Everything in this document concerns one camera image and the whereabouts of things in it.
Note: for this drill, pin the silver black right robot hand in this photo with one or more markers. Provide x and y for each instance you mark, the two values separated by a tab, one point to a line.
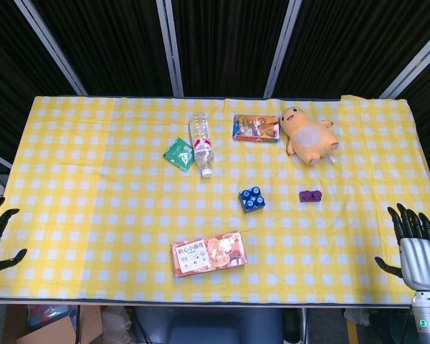
421	259

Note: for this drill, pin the purple two-stud toy brick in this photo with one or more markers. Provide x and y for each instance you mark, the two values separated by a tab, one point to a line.
310	197

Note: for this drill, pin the brown cardboard box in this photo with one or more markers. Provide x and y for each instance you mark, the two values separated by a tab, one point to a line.
61	331

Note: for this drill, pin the yellow white checkered tablecloth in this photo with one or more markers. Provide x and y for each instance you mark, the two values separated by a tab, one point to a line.
93	179

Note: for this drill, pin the yellow plush toy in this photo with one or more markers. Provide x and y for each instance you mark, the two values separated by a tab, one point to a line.
308	139

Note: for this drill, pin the blue four-stud toy brick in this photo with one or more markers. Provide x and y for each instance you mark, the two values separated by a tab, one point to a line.
251	201

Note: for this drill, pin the green foil packet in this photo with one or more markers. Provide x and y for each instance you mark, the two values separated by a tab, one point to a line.
177	155

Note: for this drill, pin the small orange snack box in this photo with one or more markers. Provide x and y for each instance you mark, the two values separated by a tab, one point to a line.
255	129

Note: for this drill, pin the large orange cookie box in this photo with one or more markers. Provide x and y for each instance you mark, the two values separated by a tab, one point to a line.
208	255

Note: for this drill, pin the blue chair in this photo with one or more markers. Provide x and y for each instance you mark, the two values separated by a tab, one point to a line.
208	326

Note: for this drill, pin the clear plastic water bottle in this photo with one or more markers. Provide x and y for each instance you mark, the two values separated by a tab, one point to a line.
201	143

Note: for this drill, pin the white partition post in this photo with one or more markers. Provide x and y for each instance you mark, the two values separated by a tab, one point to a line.
52	48
282	46
414	66
170	46

